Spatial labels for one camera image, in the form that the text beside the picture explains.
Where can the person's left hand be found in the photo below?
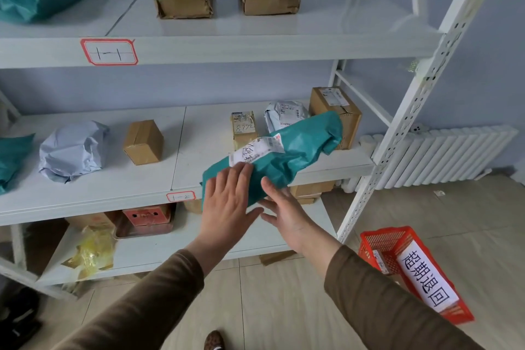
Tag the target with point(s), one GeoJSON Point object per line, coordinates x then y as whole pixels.
{"type": "Point", "coordinates": [224, 214]}

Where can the person's right hand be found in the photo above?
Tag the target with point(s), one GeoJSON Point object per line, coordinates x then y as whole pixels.
{"type": "Point", "coordinates": [292, 218]}

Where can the person's left thumb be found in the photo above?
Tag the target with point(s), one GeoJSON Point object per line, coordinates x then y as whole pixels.
{"type": "Point", "coordinates": [253, 215]}

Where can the person's right middle finger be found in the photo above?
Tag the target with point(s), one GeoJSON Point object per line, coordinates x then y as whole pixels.
{"type": "Point", "coordinates": [269, 219]}

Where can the person's right thumb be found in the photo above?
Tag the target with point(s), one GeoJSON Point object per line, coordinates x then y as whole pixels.
{"type": "Point", "coordinates": [274, 191]}

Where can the person's left little finger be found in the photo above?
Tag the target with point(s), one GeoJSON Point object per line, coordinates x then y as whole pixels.
{"type": "Point", "coordinates": [209, 193]}

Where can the person's left middle finger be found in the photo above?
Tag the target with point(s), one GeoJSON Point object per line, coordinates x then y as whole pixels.
{"type": "Point", "coordinates": [235, 181]}

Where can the long teal labelled mailer parcel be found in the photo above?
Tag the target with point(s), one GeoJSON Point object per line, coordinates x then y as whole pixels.
{"type": "Point", "coordinates": [295, 148]}

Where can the person's right forearm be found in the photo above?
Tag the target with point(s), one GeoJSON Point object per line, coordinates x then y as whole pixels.
{"type": "Point", "coordinates": [389, 308]}

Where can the person's left forearm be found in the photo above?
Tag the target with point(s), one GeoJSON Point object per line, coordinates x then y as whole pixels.
{"type": "Point", "coordinates": [147, 304]}

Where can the small tan cardboard box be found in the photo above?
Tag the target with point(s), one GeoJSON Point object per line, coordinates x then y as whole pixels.
{"type": "Point", "coordinates": [193, 206]}

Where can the small red-bordered shelf label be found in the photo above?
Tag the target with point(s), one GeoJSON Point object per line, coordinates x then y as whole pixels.
{"type": "Point", "coordinates": [181, 196]}

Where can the flat cardboard box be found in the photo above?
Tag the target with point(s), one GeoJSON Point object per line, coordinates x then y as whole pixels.
{"type": "Point", "coordinates": [311, 189]}

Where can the cardboard piece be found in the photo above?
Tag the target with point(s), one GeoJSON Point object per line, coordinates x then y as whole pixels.
{"type": "Point", "coordinates": [275, 257]}

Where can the small box with handwritten label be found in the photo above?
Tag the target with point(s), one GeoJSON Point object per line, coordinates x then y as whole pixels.
{"type": "Point", "coordinates": [244, 128]}

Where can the red printed carton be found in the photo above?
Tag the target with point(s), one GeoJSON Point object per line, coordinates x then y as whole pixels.
{"type": "Point", "coordinates": [147, 215]}

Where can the brown shallow tray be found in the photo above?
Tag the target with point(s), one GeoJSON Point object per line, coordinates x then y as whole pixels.
{"type": "Point", "coordinates": [143, 230]}

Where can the white grey printed mailer bag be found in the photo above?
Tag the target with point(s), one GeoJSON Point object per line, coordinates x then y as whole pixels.
{"type": "Point", "coordinates": [285, 114]}

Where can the small plain cardboard box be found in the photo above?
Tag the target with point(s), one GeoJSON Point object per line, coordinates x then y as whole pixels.
{"type": "Point", "coordinates": [143, 142]}

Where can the cardboard box with white label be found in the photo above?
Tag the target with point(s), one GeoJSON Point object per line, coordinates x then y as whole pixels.
{"type": "Point", "coordinates": [342, 110]}

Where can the red plastic basket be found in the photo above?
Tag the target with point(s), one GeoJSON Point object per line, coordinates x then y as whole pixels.
{"type": "Point", "coordinates": [381, 245]}

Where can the small white sticker label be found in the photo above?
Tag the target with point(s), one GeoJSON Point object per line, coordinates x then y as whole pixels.
{"type": "Point", "coordinates": [380, 261]}

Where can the low cardboard box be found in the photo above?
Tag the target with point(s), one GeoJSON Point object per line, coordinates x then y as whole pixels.
{"type": "Point", "coordinates": [92, 220]}

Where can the parcel wrapped in yellow tape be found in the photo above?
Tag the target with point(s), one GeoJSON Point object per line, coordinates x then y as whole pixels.
{"type": "Point", "coordinates": [94, 253]}

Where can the person's brown patterned shoe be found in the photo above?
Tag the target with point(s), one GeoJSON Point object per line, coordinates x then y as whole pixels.
{"type": "Point", "coordinates": [214, 340]}

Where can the pale grey mailer parcel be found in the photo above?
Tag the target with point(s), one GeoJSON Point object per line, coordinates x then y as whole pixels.
{"type": "Point", "coordinates": [74, 153]}

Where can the white metal shelving rack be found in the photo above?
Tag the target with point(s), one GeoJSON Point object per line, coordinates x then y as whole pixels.
{"type": "Point", "coordinates": [246, 38]}

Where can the small paper scrap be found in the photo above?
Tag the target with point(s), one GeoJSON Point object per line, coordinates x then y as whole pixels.
{"type": "Point", "coordinates": [439, 193]}

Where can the white paper sign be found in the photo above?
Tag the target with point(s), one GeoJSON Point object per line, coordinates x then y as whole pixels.
{"type": "Point", "coordinates": [426, 276]}

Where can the white radiator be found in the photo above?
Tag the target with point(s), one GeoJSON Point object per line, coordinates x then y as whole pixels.
{"type": "Point", "coordinates": [443, 155]}

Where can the large red-bordered shelf label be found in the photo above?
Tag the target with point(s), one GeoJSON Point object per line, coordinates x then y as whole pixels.
{"type": "Point", "coordinates": [109, 52]}

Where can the black bag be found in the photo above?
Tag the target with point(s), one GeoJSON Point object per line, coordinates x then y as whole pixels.
{"type": "Point", "coordinates": [18, 321]}

